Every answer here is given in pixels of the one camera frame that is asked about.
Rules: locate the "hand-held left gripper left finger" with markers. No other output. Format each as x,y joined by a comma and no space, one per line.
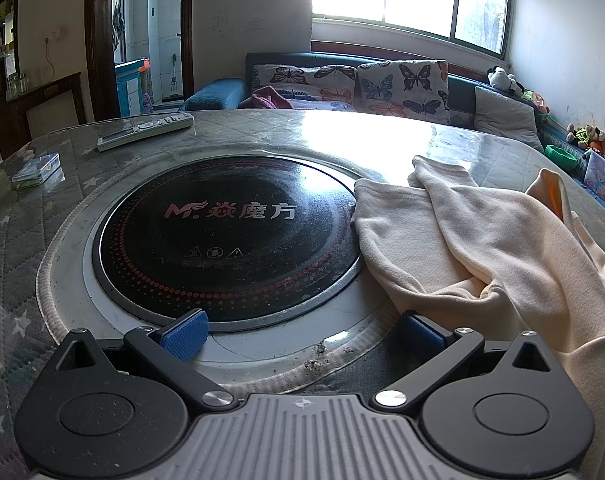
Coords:
185,335

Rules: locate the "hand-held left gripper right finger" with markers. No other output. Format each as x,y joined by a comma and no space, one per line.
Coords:
422,332

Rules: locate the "cream sweatshirt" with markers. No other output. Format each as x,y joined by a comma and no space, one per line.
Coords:
482,240

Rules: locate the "round black induction cooktop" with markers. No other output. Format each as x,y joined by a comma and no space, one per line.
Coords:
222,240

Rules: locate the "white remote control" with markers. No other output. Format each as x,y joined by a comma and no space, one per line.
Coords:
147,130

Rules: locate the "clear plastic box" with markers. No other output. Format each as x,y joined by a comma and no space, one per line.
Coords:
37,167

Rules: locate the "green bowl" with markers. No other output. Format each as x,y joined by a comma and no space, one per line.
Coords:
560,156

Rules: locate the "grey pillow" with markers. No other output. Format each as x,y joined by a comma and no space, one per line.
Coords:
505,112

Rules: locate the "clear cartoon print storage box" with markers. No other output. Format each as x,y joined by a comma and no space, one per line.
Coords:
600,177

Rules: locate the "dark teal sofa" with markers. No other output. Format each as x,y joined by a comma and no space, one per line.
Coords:
217,92

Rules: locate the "butterfly print pillow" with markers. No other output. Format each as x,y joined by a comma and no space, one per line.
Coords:
302,77
402,87

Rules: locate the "blue cabinet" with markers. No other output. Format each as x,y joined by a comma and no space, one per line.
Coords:
132,90

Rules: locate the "pink cloth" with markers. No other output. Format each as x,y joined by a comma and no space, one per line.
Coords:
270,97

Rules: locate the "brown plush toy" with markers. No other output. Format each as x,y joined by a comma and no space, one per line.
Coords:
585,136

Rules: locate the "colourful plush toy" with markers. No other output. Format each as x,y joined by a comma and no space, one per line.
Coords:
538,102

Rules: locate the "panda plush toy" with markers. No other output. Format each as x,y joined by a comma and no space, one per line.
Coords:
500,79

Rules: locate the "dark wooden shelf cabinet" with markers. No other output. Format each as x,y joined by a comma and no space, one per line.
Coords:
57,90

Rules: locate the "group of glass jars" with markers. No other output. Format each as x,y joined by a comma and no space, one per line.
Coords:
18,85

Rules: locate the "hanging grey towel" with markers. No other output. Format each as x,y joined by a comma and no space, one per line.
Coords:
116,25

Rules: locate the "dark wooden door frame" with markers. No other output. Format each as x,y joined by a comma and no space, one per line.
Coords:
100,35

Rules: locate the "white wall socket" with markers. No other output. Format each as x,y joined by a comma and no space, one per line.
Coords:
53,36

